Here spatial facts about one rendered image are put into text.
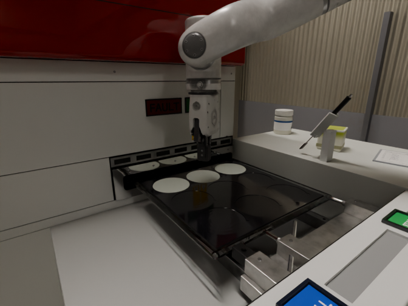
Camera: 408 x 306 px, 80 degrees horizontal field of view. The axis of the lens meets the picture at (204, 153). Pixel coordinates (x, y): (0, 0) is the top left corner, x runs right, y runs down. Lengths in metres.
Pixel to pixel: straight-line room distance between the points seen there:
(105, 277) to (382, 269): 0.45
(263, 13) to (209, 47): 0.13
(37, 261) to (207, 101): 0.59
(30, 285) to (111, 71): 0.58
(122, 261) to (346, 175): 0.55
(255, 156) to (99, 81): 0.53
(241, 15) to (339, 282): 0.45
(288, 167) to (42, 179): 0.66
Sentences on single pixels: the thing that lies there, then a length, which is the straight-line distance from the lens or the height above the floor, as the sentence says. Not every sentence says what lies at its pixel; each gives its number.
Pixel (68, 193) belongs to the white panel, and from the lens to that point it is 0.72.
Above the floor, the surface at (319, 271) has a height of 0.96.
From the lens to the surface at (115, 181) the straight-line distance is 0.72.
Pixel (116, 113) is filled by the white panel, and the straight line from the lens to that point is 0.69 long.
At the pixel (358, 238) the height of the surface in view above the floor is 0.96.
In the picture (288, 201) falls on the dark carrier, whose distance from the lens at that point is 0.62.
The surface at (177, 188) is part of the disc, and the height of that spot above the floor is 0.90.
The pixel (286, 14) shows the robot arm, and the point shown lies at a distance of 0.58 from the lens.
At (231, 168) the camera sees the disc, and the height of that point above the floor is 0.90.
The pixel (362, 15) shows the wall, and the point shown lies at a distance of 2.58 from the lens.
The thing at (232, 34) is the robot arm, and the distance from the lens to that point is 0.50.
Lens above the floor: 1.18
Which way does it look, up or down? 17 degrees down
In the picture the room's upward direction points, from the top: straight up
